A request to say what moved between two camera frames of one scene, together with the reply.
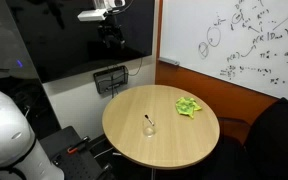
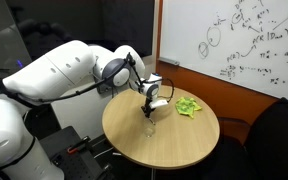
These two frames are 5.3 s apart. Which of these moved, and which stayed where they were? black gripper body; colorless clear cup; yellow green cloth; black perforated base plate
Moved: black gripper body
Stayed: colorless clear cup; black perforated base plate; yellow green cloth
